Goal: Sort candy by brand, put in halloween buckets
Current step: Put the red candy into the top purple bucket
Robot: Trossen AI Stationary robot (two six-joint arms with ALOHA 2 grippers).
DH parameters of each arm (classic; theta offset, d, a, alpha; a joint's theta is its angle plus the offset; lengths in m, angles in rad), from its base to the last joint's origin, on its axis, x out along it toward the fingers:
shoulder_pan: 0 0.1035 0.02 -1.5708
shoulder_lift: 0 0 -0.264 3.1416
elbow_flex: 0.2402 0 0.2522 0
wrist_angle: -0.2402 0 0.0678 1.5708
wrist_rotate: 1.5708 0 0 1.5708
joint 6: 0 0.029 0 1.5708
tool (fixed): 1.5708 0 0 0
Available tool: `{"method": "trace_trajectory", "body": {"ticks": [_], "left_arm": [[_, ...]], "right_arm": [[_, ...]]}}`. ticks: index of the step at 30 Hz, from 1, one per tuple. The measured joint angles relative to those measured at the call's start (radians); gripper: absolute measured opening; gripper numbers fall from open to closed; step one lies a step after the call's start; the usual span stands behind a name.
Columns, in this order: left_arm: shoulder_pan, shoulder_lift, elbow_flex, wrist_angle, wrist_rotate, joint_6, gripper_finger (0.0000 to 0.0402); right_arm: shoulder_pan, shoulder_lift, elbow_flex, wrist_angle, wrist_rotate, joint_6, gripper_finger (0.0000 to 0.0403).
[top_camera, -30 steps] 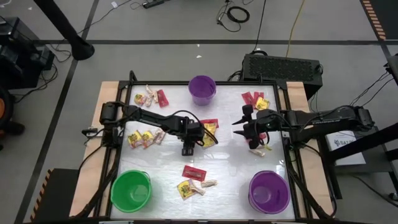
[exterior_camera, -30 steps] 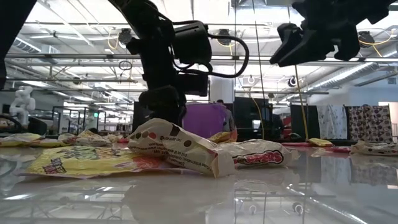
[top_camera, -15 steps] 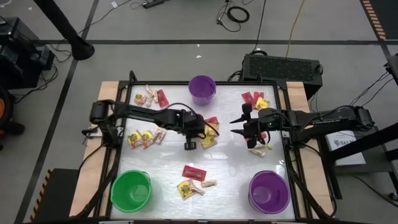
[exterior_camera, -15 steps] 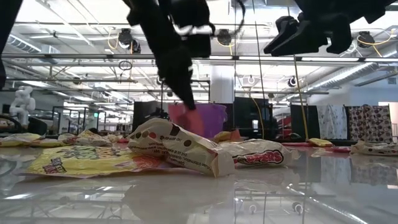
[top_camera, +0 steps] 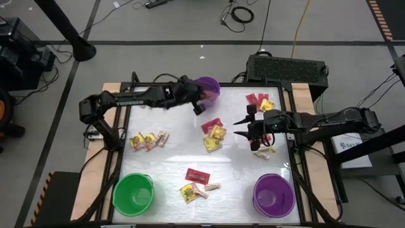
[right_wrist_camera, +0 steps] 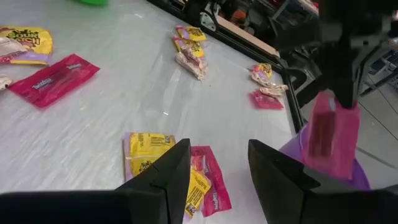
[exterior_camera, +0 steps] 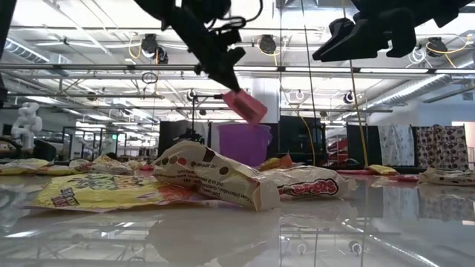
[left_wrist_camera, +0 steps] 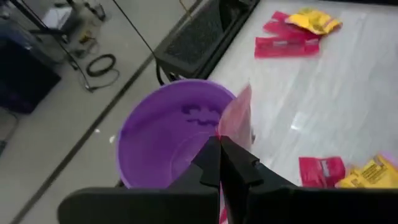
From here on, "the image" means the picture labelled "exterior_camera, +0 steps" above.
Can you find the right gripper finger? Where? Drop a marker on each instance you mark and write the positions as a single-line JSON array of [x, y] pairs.
[[341, 26], [356, 44]]

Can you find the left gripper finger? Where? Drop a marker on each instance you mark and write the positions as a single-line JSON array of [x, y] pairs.
[[234, 55], [200, 44]]

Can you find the red candy packet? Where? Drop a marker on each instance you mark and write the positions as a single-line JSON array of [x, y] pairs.
[[245, 106], [405, 178], [352, 172], [285, 161]]

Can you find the small purple bucket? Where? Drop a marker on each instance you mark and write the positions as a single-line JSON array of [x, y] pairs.
[[245, 144]]

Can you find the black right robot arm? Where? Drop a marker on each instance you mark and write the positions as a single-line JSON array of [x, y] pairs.
[[456, 7]]

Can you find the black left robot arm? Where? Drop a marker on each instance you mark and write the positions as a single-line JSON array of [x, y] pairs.
[[6, 22]]

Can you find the white building column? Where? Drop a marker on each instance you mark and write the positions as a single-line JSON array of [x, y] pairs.
[[265, 98]]

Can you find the black partition panel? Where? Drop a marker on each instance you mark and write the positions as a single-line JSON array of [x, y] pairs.
[[361, 144], [174, 133], [297, 139]]

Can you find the red machine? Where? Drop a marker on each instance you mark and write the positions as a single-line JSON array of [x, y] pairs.
[[337, 148]]

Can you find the white floral patterned cloth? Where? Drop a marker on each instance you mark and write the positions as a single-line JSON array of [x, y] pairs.
[[396, 144]]

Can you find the dark dotted patterned cloth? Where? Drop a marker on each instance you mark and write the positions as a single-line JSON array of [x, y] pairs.
[[441, 146]]

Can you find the grey ventilation duct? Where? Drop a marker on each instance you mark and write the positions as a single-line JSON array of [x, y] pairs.
[[419, 87], [22, 50]]

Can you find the grey metal ceiling rail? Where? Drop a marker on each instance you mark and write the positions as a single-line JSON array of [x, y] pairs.
[[111, 67]]

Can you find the black aluminium table frame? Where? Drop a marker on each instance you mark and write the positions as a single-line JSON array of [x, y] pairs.
[[410, 170]]

